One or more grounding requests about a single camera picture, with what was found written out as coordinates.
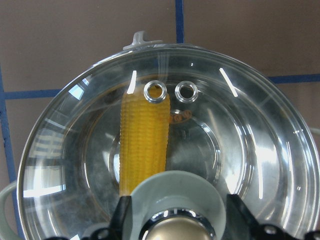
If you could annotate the white electric cooking pot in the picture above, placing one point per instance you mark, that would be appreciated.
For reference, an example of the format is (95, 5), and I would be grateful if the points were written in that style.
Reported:
(171, 205)

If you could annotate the glass pot lid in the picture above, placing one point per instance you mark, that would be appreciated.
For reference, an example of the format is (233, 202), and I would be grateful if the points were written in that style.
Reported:
(228, 124)

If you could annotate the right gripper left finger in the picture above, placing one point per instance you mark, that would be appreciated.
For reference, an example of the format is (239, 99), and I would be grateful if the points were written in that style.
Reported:
(121, 223)

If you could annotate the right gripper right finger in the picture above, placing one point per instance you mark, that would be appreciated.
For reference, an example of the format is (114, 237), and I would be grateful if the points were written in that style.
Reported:
(240, 222)

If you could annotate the yellow corn cob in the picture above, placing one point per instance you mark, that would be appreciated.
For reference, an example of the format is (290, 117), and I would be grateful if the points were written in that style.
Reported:
(144, 133)

